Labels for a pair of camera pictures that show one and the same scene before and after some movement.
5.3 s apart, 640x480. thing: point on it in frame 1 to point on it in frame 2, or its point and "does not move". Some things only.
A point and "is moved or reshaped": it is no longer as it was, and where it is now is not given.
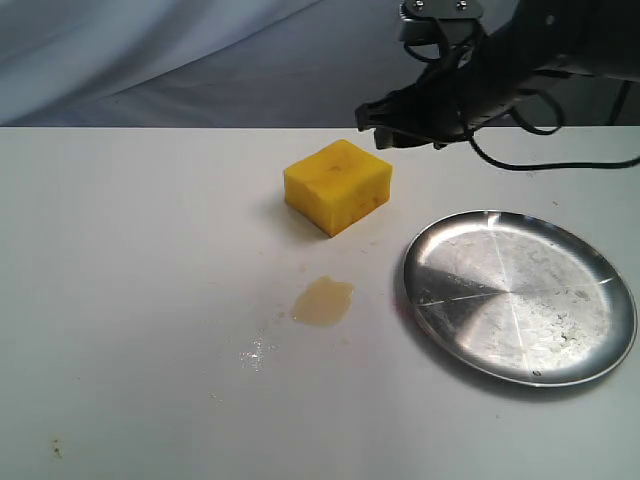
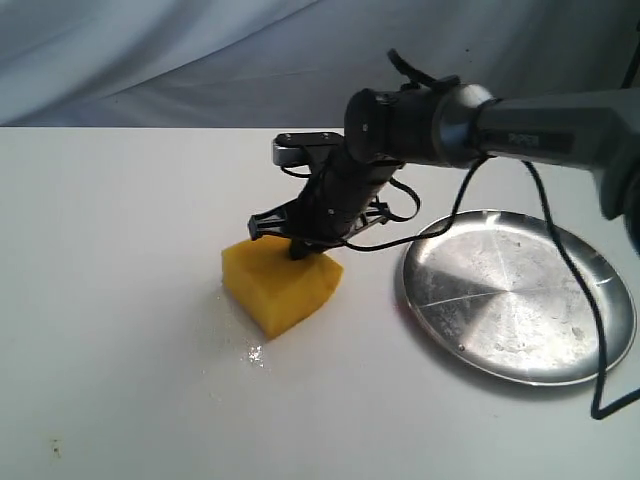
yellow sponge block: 338,186 is moved or reshaped
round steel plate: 519,297 does not move
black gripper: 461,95 to 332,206
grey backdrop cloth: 200,63 does not move
